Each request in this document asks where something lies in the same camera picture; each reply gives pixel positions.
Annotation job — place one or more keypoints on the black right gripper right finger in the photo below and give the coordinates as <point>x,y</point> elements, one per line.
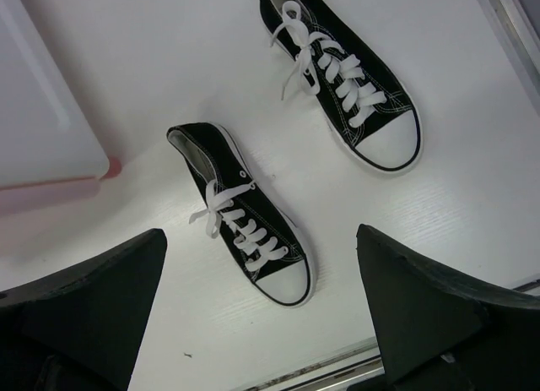
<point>440,329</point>

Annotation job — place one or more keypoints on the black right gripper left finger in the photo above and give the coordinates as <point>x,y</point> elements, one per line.
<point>81,328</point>

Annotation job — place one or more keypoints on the black canvas sneaker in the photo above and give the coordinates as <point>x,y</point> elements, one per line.
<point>266,244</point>
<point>367,107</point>

